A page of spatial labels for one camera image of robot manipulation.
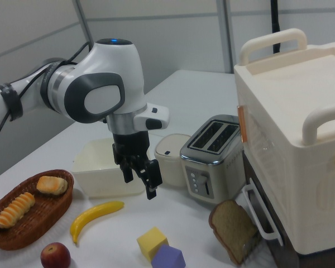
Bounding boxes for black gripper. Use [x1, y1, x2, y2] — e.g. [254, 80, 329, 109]
[111, 131, 163, 200]

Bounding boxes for striped spiral bread roll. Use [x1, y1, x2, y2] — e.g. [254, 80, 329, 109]
[0, 192, 36, 229]

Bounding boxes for square golden bread bun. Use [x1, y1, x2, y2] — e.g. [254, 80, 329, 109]
[36, 175, 69, 195]

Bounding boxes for brown bread slice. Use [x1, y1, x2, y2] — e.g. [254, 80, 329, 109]
[208, 199, 258, 265]

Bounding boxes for small cream lidded bin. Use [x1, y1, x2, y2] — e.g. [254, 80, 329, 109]
[154, 133, 192, 187]

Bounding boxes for cream plastic tub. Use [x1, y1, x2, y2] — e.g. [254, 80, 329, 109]
[71, 138, 151, 199]

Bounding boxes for yellow banana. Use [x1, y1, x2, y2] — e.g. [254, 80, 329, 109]
[69, 200, 126, 245]

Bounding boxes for yellow cube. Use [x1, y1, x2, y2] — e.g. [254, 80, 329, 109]
[136, 226, 170, 262]

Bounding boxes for silver cream two-slot toaster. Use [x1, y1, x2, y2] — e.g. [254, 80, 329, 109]
[179, 114, 246, 206]

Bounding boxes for purple cube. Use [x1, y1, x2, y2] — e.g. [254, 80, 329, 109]
[151, 244, 186, 268]

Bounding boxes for brown wicker basket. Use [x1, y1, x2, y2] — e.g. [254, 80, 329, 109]
[0, 169, 75, 251]

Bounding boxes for red apple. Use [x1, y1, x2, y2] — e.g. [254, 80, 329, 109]
[40, 242, 71, 268]

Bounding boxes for black pole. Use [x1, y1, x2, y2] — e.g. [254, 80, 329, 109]
[269, 0, 283, 54]

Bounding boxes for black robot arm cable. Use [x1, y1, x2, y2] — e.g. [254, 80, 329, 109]
[0, 41, 94, 151]

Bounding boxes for black cable strap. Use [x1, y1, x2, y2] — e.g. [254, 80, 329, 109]
[0, 83, 23, 121]

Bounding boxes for brown drawer with white handle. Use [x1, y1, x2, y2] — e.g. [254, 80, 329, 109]
[242, 152, 335, 268]

